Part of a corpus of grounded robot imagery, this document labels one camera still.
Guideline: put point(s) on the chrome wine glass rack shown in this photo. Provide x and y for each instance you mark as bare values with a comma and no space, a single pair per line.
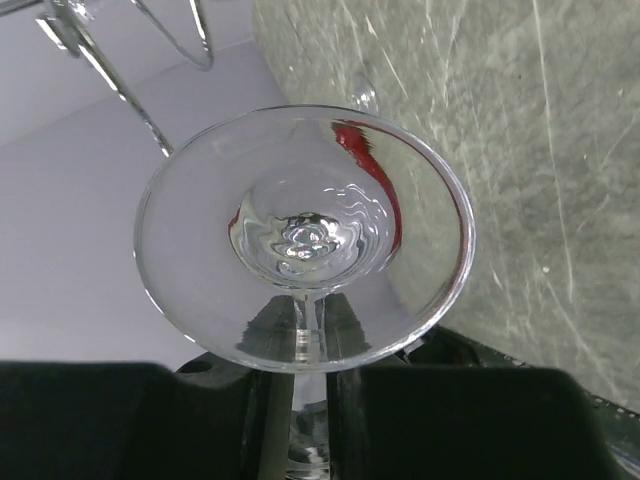
44,74

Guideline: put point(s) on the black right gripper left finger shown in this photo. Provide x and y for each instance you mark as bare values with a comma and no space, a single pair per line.
128,421

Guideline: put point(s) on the clear wine glass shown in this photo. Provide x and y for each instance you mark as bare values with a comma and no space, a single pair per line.
304,240

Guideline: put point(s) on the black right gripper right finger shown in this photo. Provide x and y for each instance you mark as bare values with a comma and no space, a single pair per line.
453,408

